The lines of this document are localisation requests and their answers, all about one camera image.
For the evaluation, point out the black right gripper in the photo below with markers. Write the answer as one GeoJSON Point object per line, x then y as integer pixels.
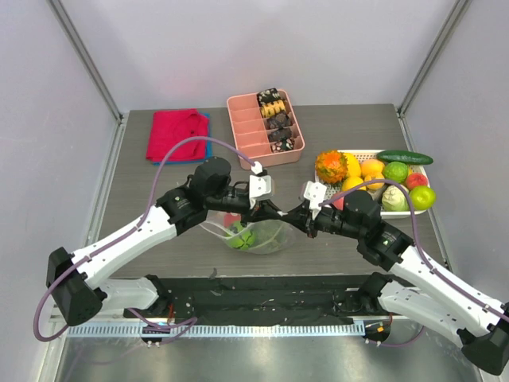
{"type": "Point", "coordinates": [310, 221]}

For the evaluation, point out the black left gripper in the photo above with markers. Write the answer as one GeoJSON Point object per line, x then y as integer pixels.
{"type": "Point", "coordinates": [263, 210]}

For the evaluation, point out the clear polka dot zip bag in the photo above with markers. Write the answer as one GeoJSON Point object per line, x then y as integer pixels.
{"type": "Point", "coordinates": [214, 225]}

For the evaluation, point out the green bell pepper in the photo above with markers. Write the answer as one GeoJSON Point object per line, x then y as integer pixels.
{"type": "Point", "coordinates": [243, 241]}

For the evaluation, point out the red apple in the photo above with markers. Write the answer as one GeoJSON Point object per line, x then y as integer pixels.
{"type": "Point", "coordinates": [230, 218]}

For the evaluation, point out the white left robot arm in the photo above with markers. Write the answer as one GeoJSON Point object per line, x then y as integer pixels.
{"type": "Point", "coordinates": [77, 281]}

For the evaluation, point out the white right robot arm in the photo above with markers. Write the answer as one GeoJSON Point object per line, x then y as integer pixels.
{"type": "Point", "coordinates": [422, 289]}

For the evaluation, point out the orange spiky fruit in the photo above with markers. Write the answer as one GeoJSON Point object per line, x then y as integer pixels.
{"type": "Point", "coordinates": [331, 166]}

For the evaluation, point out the dark sushi roll lower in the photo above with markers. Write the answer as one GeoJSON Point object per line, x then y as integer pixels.
{"type": "Point", "coordinates": [281, 134]}

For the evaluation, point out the pink divided tray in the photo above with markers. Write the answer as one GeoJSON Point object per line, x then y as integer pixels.
{"type": "Point", "coordinates": [251, 133]}

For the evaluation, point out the orange peach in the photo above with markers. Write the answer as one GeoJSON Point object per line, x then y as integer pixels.
{"type": "Point", "coordinates": [371, 167]}

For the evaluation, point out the dark sushi roll middle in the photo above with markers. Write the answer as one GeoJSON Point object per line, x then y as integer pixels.
{"type": "Point", "coordinates": [279, 121]}

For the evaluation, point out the pale green cabbage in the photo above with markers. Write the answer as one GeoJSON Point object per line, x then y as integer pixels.
{"type": "Point", "coordinates": [393, 200]}

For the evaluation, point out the white perforated fruit basket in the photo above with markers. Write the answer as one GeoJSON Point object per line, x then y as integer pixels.
{"type": "Point", "coordinates": [361, 156]}

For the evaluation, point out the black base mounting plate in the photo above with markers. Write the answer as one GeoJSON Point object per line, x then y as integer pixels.
{"type": "Point", "coordinates": [268, 301]}

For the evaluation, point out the yellow patterned sushi roll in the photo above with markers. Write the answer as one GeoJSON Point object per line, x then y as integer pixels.
{"type": "Point", "coordinates": [272, 108]}

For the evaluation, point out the dark patterned sushi roll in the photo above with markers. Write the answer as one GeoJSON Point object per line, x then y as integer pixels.
{"type": "Point", "coordinates": [268, 95]}

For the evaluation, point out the pink peach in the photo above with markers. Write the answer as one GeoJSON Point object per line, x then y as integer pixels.
{"type": "Point", "coordinates": [415, 180]}

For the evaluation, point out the green cucumber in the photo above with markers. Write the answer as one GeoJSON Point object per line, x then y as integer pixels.
{"type": "Point", "coordinates": [404, 156]}

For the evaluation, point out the lime green apple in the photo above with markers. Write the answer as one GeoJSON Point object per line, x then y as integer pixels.
{"type": "Point", "coordinates": [422, 197]}

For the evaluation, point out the red folded shirt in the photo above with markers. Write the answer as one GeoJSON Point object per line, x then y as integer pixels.
{"type": "Point", "coordinates": [171, 127]}

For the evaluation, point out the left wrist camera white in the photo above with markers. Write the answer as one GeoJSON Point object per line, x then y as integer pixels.
{"type": "Point", "coordinates": [260, 188]}

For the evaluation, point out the white slotted cable duct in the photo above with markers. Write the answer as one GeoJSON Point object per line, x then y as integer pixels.
{"type": "Point", "coordinates": [139, 329]}

